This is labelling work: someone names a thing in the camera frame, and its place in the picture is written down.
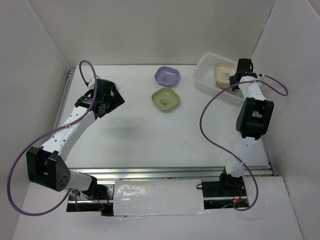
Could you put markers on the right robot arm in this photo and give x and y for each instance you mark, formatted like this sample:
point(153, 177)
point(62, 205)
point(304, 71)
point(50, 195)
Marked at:
point(251, 124)

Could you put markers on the white foil cover sheet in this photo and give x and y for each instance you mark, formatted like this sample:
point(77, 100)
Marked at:
point(157, 198)

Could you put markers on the cream panda plate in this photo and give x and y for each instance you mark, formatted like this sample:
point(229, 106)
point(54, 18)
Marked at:
point(223, 71)
point(224, 86)

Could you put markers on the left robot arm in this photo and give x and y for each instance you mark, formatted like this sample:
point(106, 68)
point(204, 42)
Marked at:
point(46, 165)

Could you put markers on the aluminium table edge rail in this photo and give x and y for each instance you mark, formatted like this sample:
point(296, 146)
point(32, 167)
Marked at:
point(153, 173)

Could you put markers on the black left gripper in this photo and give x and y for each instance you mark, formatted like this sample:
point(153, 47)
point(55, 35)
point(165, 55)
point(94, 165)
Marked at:
point(116, 101)

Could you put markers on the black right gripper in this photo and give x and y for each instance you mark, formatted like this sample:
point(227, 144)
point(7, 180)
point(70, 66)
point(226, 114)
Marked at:
point(232, 80)

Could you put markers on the cream panda plate front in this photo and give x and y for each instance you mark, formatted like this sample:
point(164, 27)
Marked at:
point(224, 86)

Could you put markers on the purple panda plate right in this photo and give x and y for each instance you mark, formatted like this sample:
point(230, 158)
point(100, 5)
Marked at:
point(167, 76)

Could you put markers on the green panda plate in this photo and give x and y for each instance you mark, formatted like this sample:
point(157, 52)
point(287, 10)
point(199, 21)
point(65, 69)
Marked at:
point(165, 99)

